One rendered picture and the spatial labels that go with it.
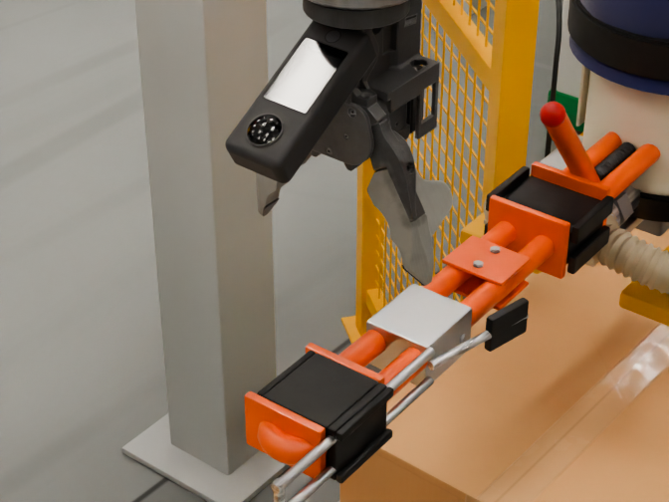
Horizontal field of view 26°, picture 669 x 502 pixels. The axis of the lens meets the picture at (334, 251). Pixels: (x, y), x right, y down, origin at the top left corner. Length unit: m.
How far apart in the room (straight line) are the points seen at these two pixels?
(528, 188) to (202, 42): 1.11
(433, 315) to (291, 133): 0.33
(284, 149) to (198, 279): 1.77
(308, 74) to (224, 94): 1.53
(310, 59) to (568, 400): 0.80
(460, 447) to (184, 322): 1.26
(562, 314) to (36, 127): 2.64
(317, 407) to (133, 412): 2.04
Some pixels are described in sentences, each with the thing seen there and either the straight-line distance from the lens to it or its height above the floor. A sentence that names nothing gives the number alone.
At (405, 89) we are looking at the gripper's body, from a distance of 0.99.
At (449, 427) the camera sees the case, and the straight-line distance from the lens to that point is 1.61.
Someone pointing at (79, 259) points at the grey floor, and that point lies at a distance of 3.62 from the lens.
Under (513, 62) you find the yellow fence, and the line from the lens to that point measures 2.14.
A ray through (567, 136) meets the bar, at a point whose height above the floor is 1.36.
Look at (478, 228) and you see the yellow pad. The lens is 1.55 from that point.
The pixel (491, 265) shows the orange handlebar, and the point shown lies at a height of 1.28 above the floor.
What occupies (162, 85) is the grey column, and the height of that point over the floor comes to 0.85.
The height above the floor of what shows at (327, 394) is 1.29.
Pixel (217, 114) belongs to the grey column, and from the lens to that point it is 2.48.
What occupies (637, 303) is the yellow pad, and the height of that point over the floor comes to 1.15.
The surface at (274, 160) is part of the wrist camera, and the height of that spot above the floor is 1.54.
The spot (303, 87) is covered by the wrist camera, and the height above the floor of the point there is 1.56.
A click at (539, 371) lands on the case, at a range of 1.70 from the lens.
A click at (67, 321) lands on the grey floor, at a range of 3.41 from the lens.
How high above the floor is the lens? 2.00
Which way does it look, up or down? 34 degrees down
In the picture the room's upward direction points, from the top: straight up
